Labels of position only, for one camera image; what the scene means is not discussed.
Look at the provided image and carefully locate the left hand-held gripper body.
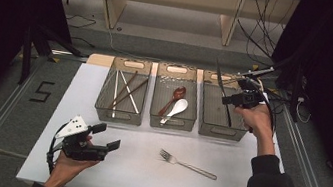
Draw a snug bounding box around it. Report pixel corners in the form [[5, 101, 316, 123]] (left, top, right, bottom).
[[51, 111, 114, 166]]

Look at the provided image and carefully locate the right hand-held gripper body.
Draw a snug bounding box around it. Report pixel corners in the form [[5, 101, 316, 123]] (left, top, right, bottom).
[[218, 59, 276, 113]]

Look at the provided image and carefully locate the smoky clear plastic bin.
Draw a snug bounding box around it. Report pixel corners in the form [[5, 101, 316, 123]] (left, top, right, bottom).
[[147, 61, 206, 134], [193, 68, 258, 144], [93, 53, 153, 128]]

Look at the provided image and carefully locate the white chopstick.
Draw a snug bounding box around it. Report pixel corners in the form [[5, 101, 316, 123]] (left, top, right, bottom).
[[109, 70, 122, 119], [113, 70, 146, 114]]

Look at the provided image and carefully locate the brown wooden chopstick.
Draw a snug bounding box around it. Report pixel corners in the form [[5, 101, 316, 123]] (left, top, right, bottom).
[[114, 74, 151, 113], [107, 66, 140, 113]]

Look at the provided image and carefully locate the white ceramic spoon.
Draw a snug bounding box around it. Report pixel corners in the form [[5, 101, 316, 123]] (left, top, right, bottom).
[[159, 95, 190, 129]]

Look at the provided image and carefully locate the brown wooden spoon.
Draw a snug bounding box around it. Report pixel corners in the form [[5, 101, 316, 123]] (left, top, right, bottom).
[[157, 83, 188, 120]]

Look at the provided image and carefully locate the metal fork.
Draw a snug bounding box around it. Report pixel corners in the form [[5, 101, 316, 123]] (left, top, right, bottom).
[[156, 148, 222, 182]]

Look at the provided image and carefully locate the person's right hand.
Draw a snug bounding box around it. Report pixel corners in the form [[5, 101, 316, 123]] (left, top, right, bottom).
[[229, 98, 282, 149]]

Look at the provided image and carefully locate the person's left hand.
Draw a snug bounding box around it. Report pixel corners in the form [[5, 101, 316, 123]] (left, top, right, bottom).
[[43, 151, 101, 187]]

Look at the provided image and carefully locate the black metal stand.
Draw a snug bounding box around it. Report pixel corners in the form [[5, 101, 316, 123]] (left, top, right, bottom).
[[241, 45, 310, 124], [15, 22, 87, 93]]

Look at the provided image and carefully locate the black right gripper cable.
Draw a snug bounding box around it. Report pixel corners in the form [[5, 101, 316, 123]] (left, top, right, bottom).
[[249, 78, 284, 136]]

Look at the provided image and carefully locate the white plug with cable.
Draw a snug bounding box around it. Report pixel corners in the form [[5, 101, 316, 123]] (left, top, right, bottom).
[[293, 95, 315, 125]]

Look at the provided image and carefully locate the bundle of black cables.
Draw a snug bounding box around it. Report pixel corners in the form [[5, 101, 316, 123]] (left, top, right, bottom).
[[229, 0, 293, 69]]

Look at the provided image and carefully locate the white floor cable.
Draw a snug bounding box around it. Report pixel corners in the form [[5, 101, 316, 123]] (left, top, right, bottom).
[[103, 28, 164, 64]]

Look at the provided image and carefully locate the black floor cable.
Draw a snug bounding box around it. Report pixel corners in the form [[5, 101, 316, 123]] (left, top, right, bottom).
[[69, 35, 97, 50], [64, 12, 99, 32]]

